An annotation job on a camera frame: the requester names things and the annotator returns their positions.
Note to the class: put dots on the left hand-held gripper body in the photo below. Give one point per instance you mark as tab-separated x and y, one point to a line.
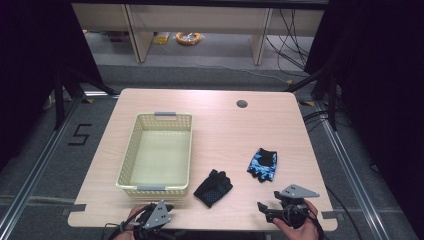
156	216

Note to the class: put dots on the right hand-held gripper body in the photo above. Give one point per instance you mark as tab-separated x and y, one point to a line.
296	191

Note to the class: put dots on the yellow packet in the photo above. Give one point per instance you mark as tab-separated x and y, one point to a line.
161	38

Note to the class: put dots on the grey tape strip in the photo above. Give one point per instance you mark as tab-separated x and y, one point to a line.
330	215

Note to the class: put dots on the black curtain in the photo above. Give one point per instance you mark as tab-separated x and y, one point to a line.
30	50
376	66

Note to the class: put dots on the pale yellow plastic basket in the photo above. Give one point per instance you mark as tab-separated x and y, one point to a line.
160	156

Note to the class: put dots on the white desk frame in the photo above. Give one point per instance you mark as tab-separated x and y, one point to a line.
200	20

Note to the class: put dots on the black fingerless glove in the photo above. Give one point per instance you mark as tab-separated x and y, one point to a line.
213	188

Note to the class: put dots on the blue patterned fingerless glove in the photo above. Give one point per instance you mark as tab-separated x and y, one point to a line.
263	165

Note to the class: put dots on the black metal stand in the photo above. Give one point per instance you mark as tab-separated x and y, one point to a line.
331	100
59	100

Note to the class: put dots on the person's left hand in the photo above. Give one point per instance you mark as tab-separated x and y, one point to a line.
135	211

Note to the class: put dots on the person's right hand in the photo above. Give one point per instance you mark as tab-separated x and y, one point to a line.
303	233

